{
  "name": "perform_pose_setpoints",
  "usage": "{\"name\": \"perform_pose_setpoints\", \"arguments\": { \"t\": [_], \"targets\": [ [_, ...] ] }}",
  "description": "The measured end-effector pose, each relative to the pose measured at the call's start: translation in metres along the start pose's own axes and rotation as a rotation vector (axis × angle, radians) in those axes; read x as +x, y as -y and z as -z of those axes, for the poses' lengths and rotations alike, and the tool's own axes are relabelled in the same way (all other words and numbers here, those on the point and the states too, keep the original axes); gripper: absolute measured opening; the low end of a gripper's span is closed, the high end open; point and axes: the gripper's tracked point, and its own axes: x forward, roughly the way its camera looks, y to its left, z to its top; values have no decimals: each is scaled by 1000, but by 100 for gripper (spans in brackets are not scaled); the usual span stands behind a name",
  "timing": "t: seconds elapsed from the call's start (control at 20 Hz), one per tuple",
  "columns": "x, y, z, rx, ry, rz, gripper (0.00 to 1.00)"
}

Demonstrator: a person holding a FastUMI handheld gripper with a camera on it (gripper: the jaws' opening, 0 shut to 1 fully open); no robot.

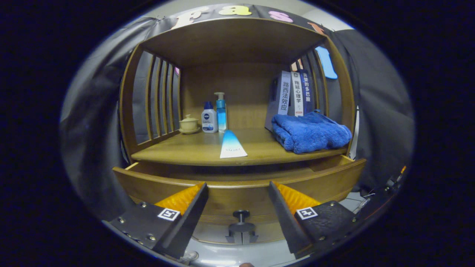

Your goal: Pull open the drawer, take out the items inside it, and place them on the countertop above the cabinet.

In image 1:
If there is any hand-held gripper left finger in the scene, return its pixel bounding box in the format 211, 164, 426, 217
108, 182, 209, 260

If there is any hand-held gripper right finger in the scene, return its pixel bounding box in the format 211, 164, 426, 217
268, 181, 358, 259

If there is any wooden drawer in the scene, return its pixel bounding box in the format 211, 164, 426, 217
112, 155, 367, 225

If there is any blue and white tube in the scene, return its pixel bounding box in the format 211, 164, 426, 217
220, 129, 248, 159

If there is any wooden countertop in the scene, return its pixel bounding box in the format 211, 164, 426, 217
131, 127, 348, 166

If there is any wooden cabinet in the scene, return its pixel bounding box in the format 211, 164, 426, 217
119, 17, 357, 245

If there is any blue towel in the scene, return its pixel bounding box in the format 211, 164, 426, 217
271, 109, 352, 154

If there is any cream lidded teacup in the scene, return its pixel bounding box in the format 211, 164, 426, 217
178, 114, 201, 134

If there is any white lotion bottle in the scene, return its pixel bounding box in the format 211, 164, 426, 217
201, 101, 219, 133

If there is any blue pump bottle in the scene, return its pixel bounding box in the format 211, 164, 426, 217
214, 92, 227, 133

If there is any orange and black tool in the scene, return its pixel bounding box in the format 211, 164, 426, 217
384, 165, 407, 193

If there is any grey book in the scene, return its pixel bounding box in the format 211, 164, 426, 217
264, 70, 292, 130

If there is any white book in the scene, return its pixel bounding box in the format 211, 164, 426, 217
289, 72, 304, 116

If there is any black backdrop cloth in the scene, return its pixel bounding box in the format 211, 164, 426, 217
59, 4, 414, 219

